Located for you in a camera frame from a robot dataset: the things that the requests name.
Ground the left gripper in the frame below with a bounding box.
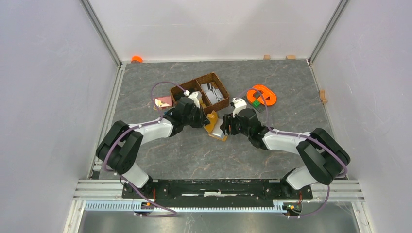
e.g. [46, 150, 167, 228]
[183, 105, 210, 128]

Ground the yellow leather card holder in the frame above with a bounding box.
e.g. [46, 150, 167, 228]
[204, 111, 228, 142]

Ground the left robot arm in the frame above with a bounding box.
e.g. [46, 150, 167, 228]
[95, 97, 210, 198]

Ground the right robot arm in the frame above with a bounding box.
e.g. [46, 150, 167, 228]
[220, 108, 350, 198]

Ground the pink card box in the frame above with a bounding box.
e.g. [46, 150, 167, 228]
[153, 96, 173, 110]

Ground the silver cards pile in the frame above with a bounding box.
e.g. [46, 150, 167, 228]
[201, 82, 224, 104]

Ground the brown woven basket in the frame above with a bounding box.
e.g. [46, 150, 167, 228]
[180, 72, 229, 115]

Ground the green toy brick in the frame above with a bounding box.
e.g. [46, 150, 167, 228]
[252, 100, 261, 108]

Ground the orange tape roll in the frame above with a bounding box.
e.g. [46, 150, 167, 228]
[131, 56, 143, 64]

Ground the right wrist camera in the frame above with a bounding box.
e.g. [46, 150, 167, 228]
[231, 98, 247, 117]

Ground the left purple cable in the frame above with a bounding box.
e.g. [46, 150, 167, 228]
[102, 81, 190, 217]

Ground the purple cable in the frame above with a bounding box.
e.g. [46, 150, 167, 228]
[236, 88, 349, 218]
[102, 81, 190, 217]

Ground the orange plastic ring toy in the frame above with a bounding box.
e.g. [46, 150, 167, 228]
[246, 84, 277, 106]

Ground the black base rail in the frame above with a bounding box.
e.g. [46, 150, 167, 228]
[141, 179, 313, 208]

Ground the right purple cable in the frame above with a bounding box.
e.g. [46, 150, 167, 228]
[236, 88, 349, 218]

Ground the wooden clip on wall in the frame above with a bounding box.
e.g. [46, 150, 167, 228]
[319, 90, 328, 104]

